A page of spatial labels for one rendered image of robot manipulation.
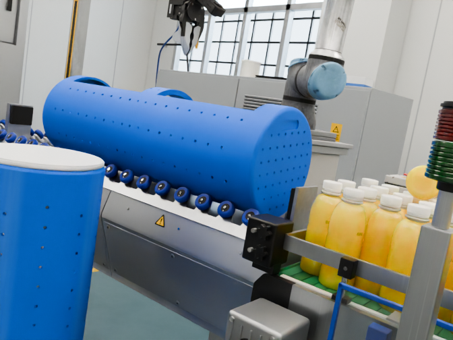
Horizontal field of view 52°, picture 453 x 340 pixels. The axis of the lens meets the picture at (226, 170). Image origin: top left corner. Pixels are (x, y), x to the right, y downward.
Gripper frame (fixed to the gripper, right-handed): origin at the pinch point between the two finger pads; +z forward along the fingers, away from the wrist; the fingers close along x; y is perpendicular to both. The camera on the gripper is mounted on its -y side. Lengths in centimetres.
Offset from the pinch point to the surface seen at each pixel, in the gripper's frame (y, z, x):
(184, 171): -16.3, 31.9, 11.9
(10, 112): 89, 30, 4
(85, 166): -13, 31, 39
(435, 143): -80, 14, 37
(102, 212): 12, 50, 13
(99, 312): 93, 135, -59
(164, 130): -8.1, 22.6, 13.1
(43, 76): 439, 13, -216
